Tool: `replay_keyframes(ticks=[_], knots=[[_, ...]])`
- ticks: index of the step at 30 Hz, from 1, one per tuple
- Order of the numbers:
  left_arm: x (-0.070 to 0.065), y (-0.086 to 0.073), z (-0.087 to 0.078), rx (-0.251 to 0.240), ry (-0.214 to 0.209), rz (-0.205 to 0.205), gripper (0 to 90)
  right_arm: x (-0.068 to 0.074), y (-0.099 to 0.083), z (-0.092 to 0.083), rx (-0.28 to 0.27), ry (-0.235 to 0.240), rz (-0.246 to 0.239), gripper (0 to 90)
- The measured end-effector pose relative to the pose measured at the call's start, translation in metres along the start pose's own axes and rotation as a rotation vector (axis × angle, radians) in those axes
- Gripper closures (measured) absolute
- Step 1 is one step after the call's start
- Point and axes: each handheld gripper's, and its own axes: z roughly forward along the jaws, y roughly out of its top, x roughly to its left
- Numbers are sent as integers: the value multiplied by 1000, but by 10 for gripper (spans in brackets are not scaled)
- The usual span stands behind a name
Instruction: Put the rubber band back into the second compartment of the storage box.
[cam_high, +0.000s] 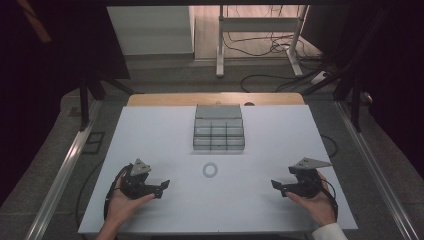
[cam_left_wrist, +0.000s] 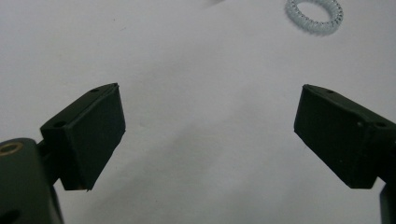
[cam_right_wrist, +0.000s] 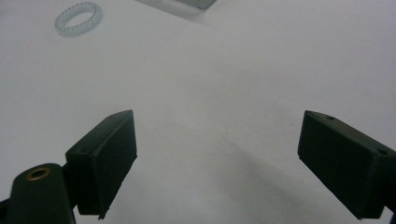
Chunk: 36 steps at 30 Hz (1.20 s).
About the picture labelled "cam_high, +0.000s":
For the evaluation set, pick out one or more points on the wooden table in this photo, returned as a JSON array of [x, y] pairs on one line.
[[216, 99]]

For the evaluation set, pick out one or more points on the white table board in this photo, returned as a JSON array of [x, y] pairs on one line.
[[233, 200]]

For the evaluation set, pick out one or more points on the white metal desk frame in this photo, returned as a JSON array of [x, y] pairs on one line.
[[260, 24]]

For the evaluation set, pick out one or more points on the white cabinet panel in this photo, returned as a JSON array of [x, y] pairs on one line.
[[150, 30]]

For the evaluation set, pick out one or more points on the person's right hand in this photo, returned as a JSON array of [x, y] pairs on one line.
[[318, 206]]

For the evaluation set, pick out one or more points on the dark curtain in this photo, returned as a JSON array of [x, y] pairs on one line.
[[40, 83], [393, 66]]

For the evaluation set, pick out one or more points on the black tripod stand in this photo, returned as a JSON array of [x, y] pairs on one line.
[[84, 100], [356, 100]]

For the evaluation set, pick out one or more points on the person's left hand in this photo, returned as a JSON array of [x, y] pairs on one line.
[[121, 208]]

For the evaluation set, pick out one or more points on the silver aluminium rail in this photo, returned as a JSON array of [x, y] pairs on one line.
[[373, 166], [63, 173]]

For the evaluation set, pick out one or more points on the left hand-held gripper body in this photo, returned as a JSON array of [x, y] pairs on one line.
[[135, 188]]

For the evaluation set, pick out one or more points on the white power strip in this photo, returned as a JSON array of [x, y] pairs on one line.
[[319, 77]]

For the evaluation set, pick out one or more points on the clear tiered organizer box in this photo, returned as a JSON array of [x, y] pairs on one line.
[[218, 131]]

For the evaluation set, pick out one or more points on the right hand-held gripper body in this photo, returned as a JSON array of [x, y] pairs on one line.
[[306, 186]]

